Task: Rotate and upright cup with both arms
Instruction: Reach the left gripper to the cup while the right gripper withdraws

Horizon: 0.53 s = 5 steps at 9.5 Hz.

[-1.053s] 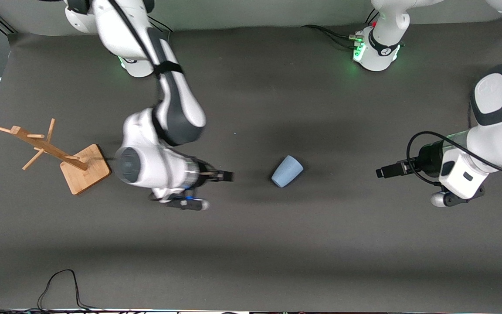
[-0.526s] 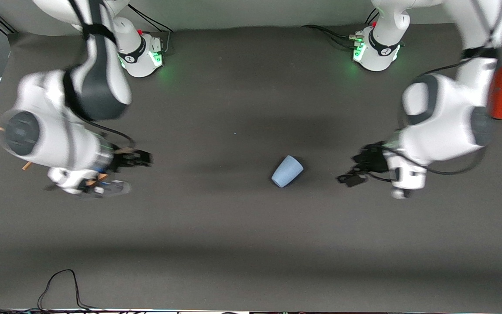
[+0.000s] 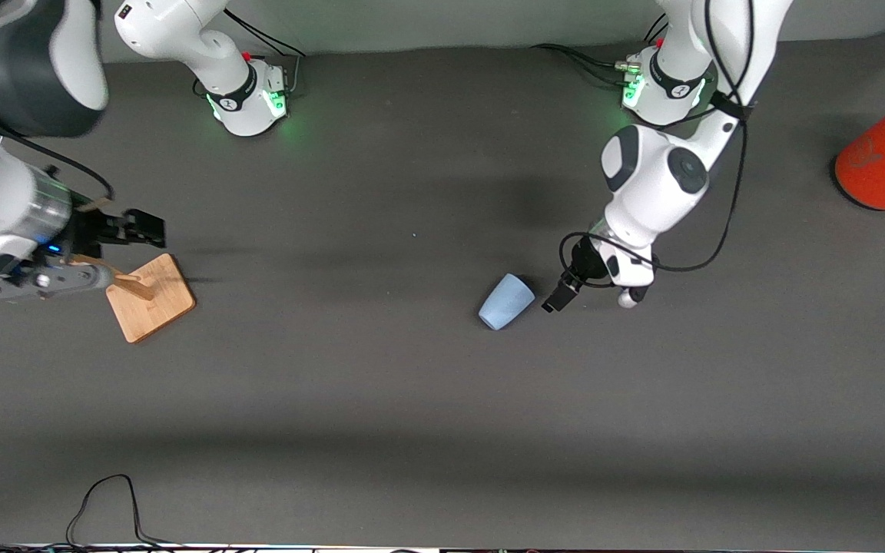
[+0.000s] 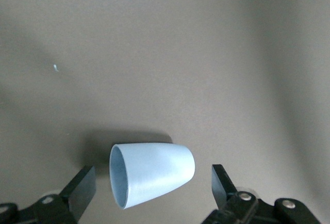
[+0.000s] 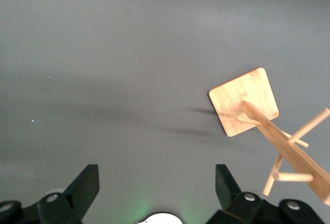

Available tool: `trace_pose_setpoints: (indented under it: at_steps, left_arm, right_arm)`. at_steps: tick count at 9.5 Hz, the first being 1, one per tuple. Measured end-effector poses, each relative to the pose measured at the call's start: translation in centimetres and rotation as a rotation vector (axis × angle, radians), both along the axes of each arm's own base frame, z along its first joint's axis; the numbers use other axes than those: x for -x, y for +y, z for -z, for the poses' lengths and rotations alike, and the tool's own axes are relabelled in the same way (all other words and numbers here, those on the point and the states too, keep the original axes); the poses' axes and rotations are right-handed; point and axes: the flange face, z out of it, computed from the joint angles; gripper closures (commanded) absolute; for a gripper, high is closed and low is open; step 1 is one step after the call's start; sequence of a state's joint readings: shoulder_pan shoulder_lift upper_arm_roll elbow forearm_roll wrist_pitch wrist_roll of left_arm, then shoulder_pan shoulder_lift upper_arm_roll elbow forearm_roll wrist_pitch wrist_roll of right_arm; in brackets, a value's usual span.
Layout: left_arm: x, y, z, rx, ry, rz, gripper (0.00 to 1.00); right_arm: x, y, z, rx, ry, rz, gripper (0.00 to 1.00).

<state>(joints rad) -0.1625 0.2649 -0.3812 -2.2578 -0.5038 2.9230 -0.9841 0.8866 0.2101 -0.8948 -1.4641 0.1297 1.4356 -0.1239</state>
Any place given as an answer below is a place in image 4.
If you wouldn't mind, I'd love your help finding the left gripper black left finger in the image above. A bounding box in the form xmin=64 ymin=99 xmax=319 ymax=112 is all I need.
xmin=0 ymin=165 xmax=96 ymax=224

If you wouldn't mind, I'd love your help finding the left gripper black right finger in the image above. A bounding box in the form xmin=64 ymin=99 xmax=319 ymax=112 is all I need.
xmin=203 ymin=164 xmax=323 ymax=224

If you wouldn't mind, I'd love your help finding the light blue cup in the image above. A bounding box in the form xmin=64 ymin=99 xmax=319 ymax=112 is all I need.
xmin=108 ymin=142 xmax=196 ymax=211

